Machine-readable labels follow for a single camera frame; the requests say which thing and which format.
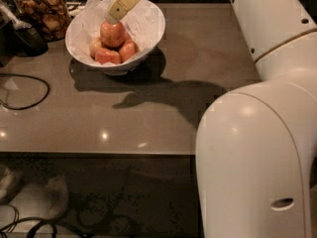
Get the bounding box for white ceramic bowl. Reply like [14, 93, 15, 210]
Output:
[64, 0, 166, 76]

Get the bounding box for glass jar of chips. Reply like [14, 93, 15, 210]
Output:
[14, 0, 70, 42]

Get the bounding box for white paper bowl liner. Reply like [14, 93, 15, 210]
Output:
[70, 0, 162, 66]

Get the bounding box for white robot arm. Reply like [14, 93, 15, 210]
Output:
[195, 0, 317, 238]

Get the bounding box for red apple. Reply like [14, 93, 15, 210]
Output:
[119, 40, 139, 62]
[100, 21, 125, 48]
[95, 48, 121, 64]

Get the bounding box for black cable on table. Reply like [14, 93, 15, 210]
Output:
[0, 72, 51, 111]

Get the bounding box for left pale apple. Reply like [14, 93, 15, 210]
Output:
[89, 37, 105, 59]

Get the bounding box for black appliance with scoop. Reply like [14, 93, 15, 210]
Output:
[0, 1, 49, 67]

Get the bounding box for black cables on floor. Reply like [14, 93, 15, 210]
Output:
[0, 204, 137, 238]

